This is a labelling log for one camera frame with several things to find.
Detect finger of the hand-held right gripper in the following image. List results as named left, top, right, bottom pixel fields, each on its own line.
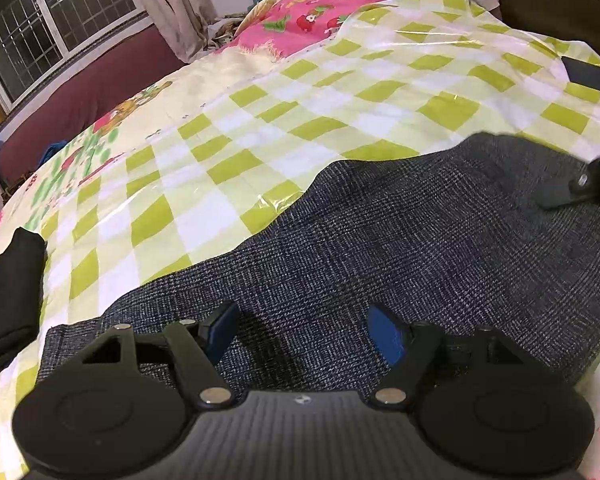
left=540, top=135, right=600, bottom=210

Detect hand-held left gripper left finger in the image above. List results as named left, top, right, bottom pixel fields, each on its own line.
left=80, top=301, right=241, bottom=407

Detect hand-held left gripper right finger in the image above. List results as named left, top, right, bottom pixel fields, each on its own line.
left=367, top=303, right=529, bottom=408

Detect grey plaid pants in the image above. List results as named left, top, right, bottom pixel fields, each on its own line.
left=42, top=132, right=600, bottom=402

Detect dark grey garment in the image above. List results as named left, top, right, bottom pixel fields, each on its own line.
left=561, top=57, right=600, bottom=95

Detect dark brown headboard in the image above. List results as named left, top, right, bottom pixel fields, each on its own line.
left=430, top=0, right=600, bottom=72

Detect light pink cloth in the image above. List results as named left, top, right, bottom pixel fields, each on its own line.
left=472, top=0, right=501, bottom=22

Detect black folded garment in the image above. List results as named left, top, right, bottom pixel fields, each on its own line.
left=0, top=227, right=49, bottom=384

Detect green checkered plastic sheet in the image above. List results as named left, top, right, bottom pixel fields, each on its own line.
left=0, top=0, right=600, bottom=480

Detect maroon padded bench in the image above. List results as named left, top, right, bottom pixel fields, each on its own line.
left=0, top=22, right=189, bottom=197

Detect leaf patterned cloth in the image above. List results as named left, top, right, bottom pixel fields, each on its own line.
left=207, top=17, right=254, bottom=52

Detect barred window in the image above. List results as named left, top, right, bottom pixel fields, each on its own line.
left=0, top=0, right=152, bottom=112

